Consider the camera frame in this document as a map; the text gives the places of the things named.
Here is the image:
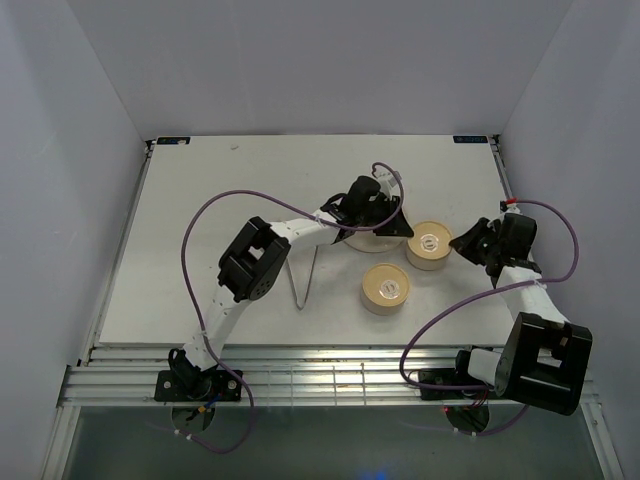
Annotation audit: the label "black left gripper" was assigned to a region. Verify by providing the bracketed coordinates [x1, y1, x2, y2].
[357, 197, 415, 238]

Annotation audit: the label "wooden round lid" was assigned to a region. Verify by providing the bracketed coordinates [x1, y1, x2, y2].
[406, 221, 453, 252]
[362, 263, 410, 291]

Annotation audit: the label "steel lunch bowl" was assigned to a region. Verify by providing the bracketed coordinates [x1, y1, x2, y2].
[360, 286, 410, 316]
[405, 245, 451, 271]

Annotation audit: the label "stainless steel slotted tongs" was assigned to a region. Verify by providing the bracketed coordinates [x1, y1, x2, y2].
[287, 247, 321, 312]

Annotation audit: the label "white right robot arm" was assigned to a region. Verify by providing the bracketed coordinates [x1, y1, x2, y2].
[449, 212, 593, 416]

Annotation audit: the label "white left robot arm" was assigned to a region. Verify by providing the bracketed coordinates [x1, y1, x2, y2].
[169, 162, 414, 400]

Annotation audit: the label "blue and white plate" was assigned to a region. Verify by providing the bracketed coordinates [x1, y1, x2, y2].
[344, 231, 406, 254]

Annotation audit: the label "right blue corner label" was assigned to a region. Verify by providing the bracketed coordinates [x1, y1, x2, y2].
[453, 135, 488, 144]

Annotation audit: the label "blue corner label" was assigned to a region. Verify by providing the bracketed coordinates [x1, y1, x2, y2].
[453, 135, 488, 144]
[156, 136, 191, 146]

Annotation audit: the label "left blue corner label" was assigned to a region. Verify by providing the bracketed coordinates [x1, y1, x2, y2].
[156, 136, 191, 146]

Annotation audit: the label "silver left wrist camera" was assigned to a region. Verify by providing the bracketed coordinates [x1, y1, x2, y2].
[372, 165, 399, 197]

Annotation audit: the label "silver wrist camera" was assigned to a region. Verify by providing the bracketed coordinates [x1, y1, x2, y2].
[499, 198, 522, 215]
[372, 165, 399, 197]

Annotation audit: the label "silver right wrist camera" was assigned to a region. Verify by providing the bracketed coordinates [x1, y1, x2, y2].
[499, 198, 522, 215]

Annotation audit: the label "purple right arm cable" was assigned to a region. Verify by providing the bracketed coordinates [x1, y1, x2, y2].
[400, 198, 582, 437]

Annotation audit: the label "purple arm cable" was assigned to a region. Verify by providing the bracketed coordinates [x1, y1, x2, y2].
[400, 198, 582, 437]
[180, 161, 405, 455]

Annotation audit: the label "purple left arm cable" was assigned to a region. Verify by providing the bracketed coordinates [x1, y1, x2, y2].
[180, 161, 405, 455]

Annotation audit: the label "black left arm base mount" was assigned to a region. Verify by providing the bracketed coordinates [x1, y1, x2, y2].
[153, 369, 242, 404]

